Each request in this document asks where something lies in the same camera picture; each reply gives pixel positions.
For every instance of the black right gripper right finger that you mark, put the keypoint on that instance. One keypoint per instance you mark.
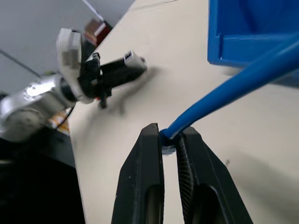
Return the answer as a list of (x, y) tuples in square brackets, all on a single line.
[(210, 177)]

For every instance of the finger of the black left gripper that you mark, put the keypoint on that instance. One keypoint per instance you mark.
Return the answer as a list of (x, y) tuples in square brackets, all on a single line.
[(113, 65), (123, 75)]

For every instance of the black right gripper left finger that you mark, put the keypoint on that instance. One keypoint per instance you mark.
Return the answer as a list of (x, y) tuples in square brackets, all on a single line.
[(137, 177)]

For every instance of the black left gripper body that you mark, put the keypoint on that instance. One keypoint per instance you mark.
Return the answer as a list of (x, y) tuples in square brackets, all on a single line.
[(92, 79)]

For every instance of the white coupler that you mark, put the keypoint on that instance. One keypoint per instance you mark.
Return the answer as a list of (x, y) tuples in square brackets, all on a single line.
[(135, 59)]

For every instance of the blue plastic bin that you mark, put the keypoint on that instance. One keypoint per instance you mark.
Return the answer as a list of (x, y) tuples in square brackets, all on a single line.
[(243, 28)]

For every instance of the red brown box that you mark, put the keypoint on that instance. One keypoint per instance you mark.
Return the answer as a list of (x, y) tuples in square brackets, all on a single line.
[(97, 30)]

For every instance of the orange patterned object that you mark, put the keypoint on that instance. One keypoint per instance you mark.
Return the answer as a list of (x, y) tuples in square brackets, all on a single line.
[(61, 121)]

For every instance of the black bulky object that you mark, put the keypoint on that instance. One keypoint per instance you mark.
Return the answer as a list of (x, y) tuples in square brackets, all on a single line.
[(35, 182)]

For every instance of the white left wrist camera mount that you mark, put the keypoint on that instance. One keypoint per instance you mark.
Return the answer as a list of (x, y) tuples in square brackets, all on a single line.
[(70, 58)]

